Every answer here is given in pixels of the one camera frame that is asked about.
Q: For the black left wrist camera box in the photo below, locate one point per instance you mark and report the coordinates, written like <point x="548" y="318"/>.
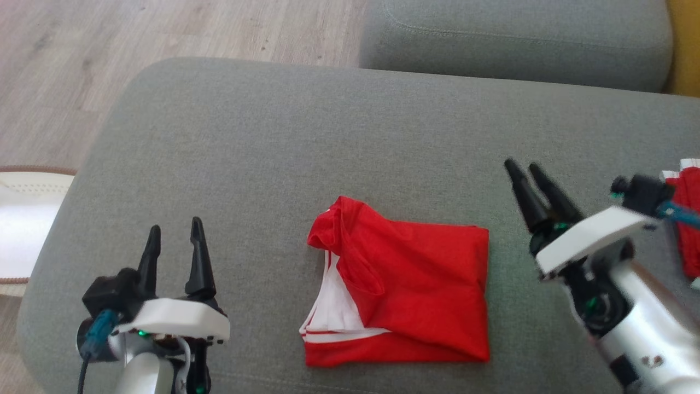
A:
<point x="109" y="290"/>

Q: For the white laundry basket brown rim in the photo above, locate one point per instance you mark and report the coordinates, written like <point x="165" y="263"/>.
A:
<point x="27" y="235"/>

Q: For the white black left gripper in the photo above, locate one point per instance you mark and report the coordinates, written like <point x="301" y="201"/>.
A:
<point x="175" y="320"/>

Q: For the grey sofa cushion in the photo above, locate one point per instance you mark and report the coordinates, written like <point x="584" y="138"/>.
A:
<point x="519" y="33"/>

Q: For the red shorts white trim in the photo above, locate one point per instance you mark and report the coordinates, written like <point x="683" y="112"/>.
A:
<point x="690" y="241"/>

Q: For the large grey sofa seat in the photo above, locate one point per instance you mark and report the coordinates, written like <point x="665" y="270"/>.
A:
<point x="273" y="164"/>

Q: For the yellow cushion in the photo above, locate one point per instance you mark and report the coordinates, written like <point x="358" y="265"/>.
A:
<point x="686" y="44"/>

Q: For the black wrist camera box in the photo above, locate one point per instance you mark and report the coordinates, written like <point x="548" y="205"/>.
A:
<point x="642" y="194"/>
<point x="109" y="290"/>

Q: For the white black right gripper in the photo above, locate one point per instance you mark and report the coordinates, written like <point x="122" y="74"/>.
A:
<point x="590" y="241"/>

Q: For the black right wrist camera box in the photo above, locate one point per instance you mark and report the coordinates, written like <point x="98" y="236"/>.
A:
<point x="642" y="194"/>

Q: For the red white basketball jersey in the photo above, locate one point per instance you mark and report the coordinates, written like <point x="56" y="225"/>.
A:
<point x="426" y="273"/>

